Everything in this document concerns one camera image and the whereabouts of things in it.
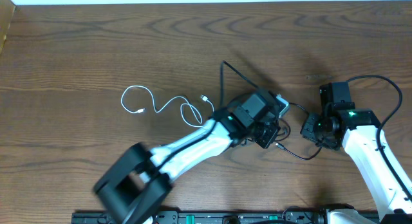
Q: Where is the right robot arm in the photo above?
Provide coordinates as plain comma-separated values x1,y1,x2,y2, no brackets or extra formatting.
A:
301,82,411,223

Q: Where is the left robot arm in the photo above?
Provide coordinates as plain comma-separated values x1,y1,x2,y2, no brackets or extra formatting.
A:
93,89,289,223

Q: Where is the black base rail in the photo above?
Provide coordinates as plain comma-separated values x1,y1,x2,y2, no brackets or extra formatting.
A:
71,207,326,224

